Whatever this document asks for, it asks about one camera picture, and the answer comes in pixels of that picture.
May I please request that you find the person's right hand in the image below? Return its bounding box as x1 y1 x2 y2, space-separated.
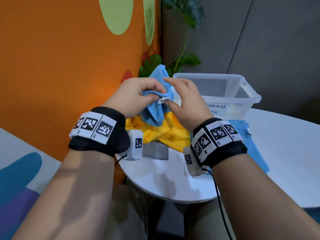
163 77 213 132

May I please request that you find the person's left hand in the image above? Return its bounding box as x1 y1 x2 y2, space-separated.
102 77 167 119

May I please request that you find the yellow towel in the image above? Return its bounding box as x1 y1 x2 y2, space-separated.
125 111 191 153

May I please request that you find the clear plastic storage box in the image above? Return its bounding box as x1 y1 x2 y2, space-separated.
172 73 262 120

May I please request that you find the grey towel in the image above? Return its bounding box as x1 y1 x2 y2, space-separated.
142 140 169 161

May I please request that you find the person's right forearm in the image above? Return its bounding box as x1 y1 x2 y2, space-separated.
212 153 320 240

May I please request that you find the person's left forearm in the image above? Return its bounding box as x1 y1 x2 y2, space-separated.
12 150 115 240

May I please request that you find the person's right leg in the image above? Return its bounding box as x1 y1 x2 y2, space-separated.
186 200 235 240

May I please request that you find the person's leg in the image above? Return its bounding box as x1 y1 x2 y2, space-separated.
186 200 235 240
111 183 150 240

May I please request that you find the person's left leg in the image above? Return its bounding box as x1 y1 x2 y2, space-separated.
111 183 150 240

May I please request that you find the black left wristband with markers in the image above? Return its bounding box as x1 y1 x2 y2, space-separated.
68 106 131 158

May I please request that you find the black wristband with markers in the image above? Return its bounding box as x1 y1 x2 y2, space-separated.
68 106 131 158
190 118 248 169

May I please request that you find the black right wristband with markers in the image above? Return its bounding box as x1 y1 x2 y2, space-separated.
190 118 248 169

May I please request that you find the green leafy plant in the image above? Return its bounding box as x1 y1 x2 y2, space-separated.
139 0 205 78

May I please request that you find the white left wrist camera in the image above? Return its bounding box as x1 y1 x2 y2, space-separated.
122 129 144 162

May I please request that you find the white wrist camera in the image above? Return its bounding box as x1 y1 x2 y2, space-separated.
122 129 144 162
183 146 208 177

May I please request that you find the black left camera cable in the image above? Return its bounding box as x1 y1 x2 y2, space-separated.
114 154 128 166

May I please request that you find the black camera cable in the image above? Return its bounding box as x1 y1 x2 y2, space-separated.
114 154 128 166
202 168 233 240

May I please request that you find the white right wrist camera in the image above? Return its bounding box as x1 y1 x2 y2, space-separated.
183 146 208 177

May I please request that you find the black right camera cable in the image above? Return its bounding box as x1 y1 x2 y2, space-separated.
202 168 233 240

